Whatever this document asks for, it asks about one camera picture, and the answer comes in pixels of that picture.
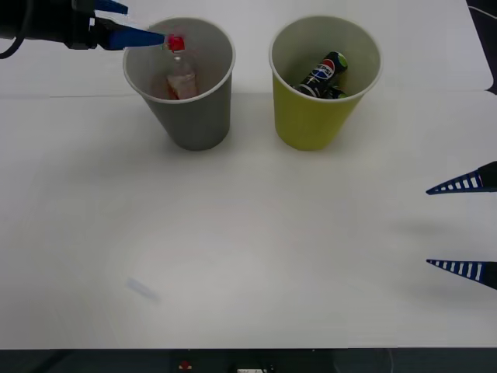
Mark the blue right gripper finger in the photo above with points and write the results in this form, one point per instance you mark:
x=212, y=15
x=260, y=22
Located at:
x=466, y=182
x=466, y=269

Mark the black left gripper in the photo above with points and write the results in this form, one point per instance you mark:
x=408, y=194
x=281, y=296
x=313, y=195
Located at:
x=81, y=27

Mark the clear bottle with red cap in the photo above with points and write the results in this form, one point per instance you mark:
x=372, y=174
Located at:
x=182, y=79

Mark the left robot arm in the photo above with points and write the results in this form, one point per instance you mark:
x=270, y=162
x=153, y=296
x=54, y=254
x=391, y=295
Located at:
x=35, y=17

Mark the grey plastic bin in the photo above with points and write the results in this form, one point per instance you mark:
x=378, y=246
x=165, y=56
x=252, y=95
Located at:
x=194, y=116

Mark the yellow-green plastic bin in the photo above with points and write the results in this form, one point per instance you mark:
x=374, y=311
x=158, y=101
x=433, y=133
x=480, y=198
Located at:
x=310, y=120

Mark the red button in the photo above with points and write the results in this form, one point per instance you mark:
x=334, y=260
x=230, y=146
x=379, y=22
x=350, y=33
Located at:
x=185, y=365

